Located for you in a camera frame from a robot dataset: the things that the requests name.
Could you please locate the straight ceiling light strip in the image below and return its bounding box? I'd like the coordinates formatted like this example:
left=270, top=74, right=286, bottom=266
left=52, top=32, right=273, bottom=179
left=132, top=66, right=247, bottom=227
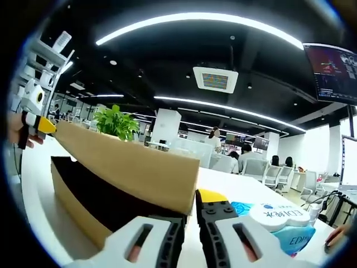
left=153, top=95, right=306, bottom=132

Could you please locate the blue soft wet wipes pack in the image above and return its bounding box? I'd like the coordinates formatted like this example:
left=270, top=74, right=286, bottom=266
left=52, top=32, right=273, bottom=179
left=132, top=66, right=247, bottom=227
left=230, top=201, right=317, bottom=256

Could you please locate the dark hanging monitor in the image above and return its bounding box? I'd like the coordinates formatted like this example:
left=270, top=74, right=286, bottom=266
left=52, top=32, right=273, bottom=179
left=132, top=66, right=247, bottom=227
left=253, top=136, right=270, bottom=149

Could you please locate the curved ceiling light strip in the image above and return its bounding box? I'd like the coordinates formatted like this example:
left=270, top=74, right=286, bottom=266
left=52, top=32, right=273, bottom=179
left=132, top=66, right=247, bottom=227
left=95, top=12, right=305, bottom=51

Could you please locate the white office chair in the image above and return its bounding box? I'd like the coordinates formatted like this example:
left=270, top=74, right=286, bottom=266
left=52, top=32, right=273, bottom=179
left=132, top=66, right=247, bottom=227
left=264, top=164, right=283, bottom=191
left=300, top=170, right=319, bottom=202

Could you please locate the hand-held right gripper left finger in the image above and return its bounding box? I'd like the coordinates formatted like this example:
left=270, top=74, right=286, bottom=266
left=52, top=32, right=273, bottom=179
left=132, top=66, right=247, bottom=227
left=65, top=214, right=186, bottom=268

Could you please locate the desk monitor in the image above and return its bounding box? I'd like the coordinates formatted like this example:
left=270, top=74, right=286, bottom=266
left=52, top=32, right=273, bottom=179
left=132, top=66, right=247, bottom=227
left=338, top=134, right=357, bottom=191

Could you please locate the large hanging screen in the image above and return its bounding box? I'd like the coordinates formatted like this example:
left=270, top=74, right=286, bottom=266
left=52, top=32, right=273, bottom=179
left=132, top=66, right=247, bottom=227
left=303, top=42, right=357, bottom=106

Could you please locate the white pillar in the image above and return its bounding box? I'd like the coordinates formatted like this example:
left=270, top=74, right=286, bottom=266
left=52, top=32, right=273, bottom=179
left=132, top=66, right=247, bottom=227
left=152, top=108, right=182, bottom=143

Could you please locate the grey storage shelf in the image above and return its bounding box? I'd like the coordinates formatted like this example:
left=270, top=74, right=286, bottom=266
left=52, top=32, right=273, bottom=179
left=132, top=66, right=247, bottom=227
left=16, top=30, right=76, bottom=112

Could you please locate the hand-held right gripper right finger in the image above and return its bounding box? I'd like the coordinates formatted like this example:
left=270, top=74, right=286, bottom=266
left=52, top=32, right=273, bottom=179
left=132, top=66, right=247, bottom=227
left=196, top=189, right=302, bottom=268

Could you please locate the person's left hand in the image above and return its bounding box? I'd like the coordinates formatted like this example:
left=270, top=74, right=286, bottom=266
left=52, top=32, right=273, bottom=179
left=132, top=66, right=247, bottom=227
left=7, top=111, right=45, bottom=149

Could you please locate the green potted plant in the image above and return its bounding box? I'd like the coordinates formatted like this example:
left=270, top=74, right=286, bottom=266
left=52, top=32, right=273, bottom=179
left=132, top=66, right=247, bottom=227
left=93, top=104, right=141, bottom=142

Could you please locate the white ceiling air vent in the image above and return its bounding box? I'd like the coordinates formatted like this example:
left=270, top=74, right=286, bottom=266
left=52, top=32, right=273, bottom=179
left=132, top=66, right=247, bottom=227
left=192, top=66, right=239, bottom=94

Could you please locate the red hanging monitor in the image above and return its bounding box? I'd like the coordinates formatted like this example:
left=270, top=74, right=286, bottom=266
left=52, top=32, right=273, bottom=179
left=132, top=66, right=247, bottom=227
left=225, top=133, right=241, bottom=145

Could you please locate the brown cardboard shoe box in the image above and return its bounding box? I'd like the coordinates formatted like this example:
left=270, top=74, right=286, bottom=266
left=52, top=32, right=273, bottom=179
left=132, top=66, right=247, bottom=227
left=50, top=120, right=201, bottom=251

